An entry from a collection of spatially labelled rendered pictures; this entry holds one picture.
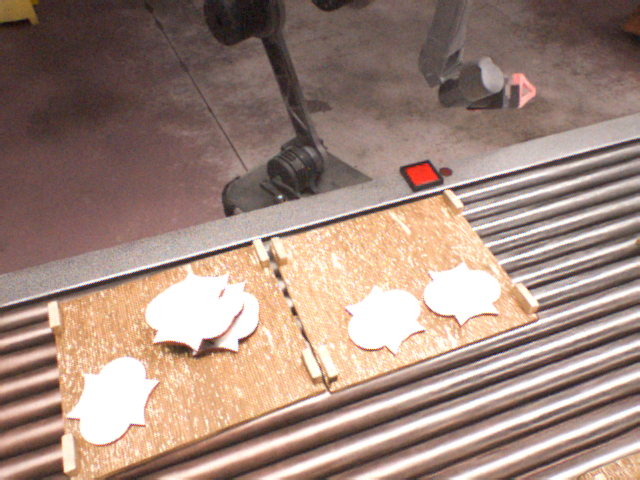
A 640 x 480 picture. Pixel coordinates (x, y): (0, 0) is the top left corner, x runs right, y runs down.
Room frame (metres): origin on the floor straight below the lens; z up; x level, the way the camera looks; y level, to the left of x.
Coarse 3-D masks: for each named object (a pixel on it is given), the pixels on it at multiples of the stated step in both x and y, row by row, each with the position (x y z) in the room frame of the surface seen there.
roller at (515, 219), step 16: (592, 192) 0.91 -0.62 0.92; (608, 192) 0.91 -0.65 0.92; (624, 192) 0.92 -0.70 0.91; (528, 208) 0.86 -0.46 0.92; (544, 208) 0.86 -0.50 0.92; (560, 208) 0.87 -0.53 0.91; (576, 208) 0.88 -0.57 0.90; (480, 224) 0.82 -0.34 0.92; (496, 224) 0.82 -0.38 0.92; (512, 224) 0.82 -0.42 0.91; (528, 224) 0.83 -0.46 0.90; (16, 352) 0.52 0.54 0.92; (32, 352) 0.52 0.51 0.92; (48, 352) 0.52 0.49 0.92; (0, 368) 0.49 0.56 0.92; (16, 368) 0.49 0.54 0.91; (32, 368) 0.50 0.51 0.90
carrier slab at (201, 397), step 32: (224, 256) 0.72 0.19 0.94; (256, 256) 0.72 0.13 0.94; (128, 288) 0.64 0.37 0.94; (160, 288) 0.64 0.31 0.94; (256, 288) 0.64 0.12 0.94; (64, 320) 0.57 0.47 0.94; (96, 320) 0.57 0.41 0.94; (128, 320) 0.57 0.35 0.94; (288, 320) 0.57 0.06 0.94; (64, 352) 0.51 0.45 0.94; (96, 352) 0.51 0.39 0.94; (128, 352) 0.51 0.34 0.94; (160, 352) 0.50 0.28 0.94; (192, 352) 0.50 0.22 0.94; (224, 352) 0.50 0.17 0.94; (256, 352) 0.50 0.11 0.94; (288, 352) 0.50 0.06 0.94; (64, 384) 0.45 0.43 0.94; (160, 384) 0.44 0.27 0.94; (192, 384) 0.44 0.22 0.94; (224, 384) 0.44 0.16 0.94; (256, 384) 0.44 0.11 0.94; (288, 384) 0.44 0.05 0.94; (320, 384) 0.44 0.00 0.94; (64, 416) 0.39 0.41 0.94; (160, 416) 0.39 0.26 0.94; (192, 416) 0.39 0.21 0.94; (224, 416) 0.39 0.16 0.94; (256, 416) 0.39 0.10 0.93; (96, 448) 0.34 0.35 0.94; (128, 448) 0.34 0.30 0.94; (160, 448) 0.34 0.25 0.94
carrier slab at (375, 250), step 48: (288, 240) 0.76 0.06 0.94; (336, 240) 0.76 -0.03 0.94; (384, 240) 0.76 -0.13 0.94; (432, 240) 0.76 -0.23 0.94; (480, 240) 0.76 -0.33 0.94; (288, 288) 0.64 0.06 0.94; (336, 288) 0.64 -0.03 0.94; (384, 288) 0.64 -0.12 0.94; (336, 336) 0.53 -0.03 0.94; (432, 336) 0.53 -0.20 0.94; (480, 336) 0.53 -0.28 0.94; (336, 384) 0.44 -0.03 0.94
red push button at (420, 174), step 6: (408, 168) 0.99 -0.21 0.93; (414, 168) 0.99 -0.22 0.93; (420, 168) 0.99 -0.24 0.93; (426, 168) 0.99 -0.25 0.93; (408, 174) 0.97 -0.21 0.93; (414, 174) 0.97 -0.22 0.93; (420, 174) 0.97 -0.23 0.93; (426, 174) 0.97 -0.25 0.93; (432, 174) 0.97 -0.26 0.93; (414, 180) 0.95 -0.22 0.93; (420, 180) 0.95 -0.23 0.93; (426, 180) 0.95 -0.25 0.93; (432, 180) 0.95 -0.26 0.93
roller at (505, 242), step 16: (592, 208) 0.86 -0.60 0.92; (608, 208) 0.86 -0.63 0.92; (624, 208) 0.86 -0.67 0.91; (544, 224) 0.81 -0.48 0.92; (560, 224) 0.81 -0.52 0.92; (576, 224) 0.82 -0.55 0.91; (592, 224) 0.83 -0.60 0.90; (496, 240) 0.77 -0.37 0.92; (512, 240) 0.77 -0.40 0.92; (528, 240) 0.78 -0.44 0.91; (544, 240) 0.79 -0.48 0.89; (288, 304) 0.62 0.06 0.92; (48, 368) 0.49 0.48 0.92; (0, 384) 0.46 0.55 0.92; (16, 384) 0.46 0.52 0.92; (32, 384) 0.46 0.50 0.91; (48, 384) 0.46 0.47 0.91; (0, 400) 0.43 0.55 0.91; (16, 400) 0.44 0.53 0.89
